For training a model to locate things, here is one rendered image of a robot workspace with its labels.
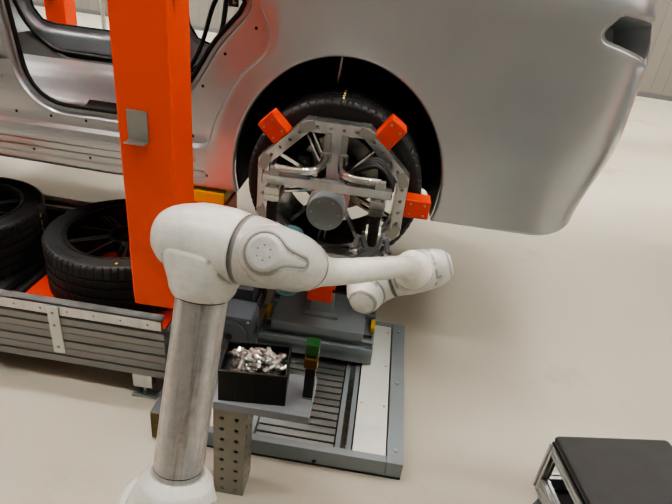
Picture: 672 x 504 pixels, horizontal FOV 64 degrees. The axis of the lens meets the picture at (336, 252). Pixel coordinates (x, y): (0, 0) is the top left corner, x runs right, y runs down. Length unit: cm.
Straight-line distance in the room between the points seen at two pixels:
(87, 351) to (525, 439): 176
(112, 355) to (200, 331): 124
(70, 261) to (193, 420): 126
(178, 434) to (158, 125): 87
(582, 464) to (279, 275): 129
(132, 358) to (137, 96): 104
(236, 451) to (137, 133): 103
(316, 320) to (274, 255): 149
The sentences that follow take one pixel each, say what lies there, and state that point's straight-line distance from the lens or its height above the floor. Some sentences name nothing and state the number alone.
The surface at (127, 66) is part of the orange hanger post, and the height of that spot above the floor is 130.
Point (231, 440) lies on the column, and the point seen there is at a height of 26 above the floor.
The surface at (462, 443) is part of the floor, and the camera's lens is 229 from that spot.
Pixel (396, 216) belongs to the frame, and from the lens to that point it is 196.
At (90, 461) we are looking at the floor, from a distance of 217.
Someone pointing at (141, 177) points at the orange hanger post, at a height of 98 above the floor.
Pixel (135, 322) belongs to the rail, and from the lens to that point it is 210.
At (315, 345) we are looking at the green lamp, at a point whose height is 66.
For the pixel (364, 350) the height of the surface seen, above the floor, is 16.
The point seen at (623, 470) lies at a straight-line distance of 197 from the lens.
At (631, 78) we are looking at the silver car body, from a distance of 216.
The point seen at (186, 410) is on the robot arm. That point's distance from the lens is 110.
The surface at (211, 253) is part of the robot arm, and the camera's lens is 96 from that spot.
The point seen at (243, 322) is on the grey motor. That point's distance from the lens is 204.
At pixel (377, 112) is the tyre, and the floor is 115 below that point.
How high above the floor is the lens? 162
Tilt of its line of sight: 29 degrees down
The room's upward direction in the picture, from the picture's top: 7 degrees clockwise
